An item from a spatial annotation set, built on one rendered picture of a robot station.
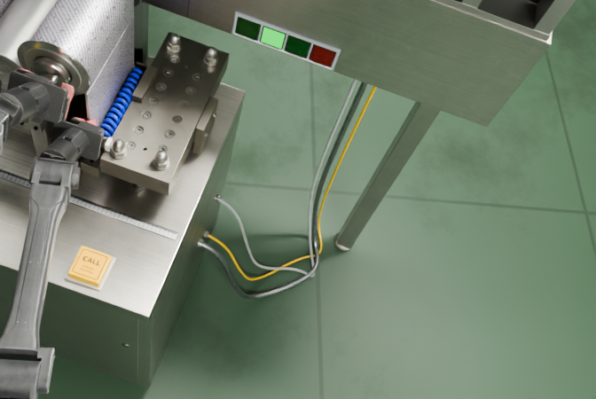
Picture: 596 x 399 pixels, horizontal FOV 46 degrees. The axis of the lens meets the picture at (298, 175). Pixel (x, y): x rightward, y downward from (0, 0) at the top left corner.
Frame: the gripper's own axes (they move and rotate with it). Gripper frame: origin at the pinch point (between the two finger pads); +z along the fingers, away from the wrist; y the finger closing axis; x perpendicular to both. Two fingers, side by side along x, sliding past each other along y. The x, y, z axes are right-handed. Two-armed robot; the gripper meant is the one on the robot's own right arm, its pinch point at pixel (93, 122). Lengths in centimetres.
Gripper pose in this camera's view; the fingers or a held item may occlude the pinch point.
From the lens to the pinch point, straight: 158.3
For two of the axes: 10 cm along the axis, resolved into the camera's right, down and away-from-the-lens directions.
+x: 3.1, -8.2, -4.8
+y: 9.4, 3.4, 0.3
